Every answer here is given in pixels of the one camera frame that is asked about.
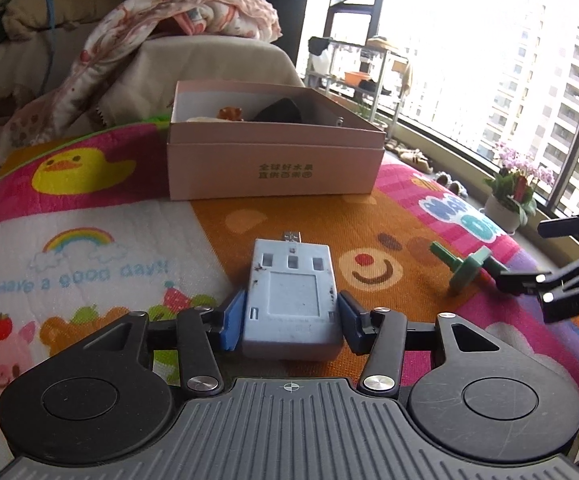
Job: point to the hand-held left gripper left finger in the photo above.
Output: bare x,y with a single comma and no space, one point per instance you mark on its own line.
233,320

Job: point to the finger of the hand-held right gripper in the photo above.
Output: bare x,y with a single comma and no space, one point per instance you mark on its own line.
564,225
569,287

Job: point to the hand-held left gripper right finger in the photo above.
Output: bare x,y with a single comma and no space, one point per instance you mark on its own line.
352,322

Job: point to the light blue plastic block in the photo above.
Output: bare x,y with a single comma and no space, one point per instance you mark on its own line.
292,305

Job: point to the green plastic crank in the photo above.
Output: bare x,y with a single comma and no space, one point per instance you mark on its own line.
464,272

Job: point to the pink cardboard box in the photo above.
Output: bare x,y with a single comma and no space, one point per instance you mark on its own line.
269,160

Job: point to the small orange toy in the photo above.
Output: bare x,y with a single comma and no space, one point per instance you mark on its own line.
230,113

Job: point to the pink orchid potted plant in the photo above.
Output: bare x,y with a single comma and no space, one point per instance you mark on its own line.
517,185

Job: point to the pair of grey slippers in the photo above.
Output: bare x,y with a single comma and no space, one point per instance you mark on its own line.
452,184

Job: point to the colourful cartoon play mat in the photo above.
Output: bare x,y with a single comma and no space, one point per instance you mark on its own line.
119,240

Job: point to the pair of beige shoes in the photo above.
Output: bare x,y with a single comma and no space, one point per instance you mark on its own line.
409,156

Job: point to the black object in box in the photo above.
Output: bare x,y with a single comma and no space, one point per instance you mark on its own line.
279,111

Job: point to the red plastic basin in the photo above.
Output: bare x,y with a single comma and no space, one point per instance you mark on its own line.
359,78

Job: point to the metal shelf rack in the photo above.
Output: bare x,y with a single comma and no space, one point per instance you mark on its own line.
364,75

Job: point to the beige sofa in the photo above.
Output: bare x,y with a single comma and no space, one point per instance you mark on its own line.
209,60

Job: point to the black white bag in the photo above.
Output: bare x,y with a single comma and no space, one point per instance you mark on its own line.
319,55

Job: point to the printed pink blanket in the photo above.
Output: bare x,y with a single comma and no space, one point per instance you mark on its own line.
134,35

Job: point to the beige pillow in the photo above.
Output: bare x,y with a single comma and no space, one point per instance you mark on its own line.
44,10

